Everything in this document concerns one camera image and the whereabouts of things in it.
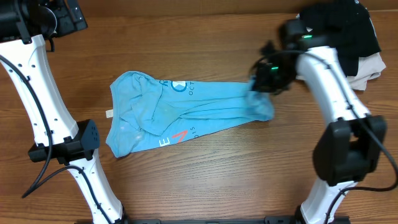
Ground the light blue t-shirt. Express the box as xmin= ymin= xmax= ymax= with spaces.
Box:
xmin=106 ymin=71 xmax=274 ymax=157

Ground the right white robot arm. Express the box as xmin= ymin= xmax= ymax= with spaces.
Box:
xmin=251 ymin=19 xmax=387 ymax=223

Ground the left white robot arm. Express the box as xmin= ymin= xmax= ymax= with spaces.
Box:
xmin=1 ymin=0 xmax=127 ymax=223

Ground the pile of black clothes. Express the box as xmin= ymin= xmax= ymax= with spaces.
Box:
xmin=299 ymin=0 xmax=381 ymax=77

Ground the white folded garment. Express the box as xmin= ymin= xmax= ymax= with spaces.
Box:
xmin=294 ymin=51 xmax=387 ymax=91

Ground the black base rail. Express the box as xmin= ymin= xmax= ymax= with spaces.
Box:
xmin=74 ymin=215 xmax=351 ymax=224

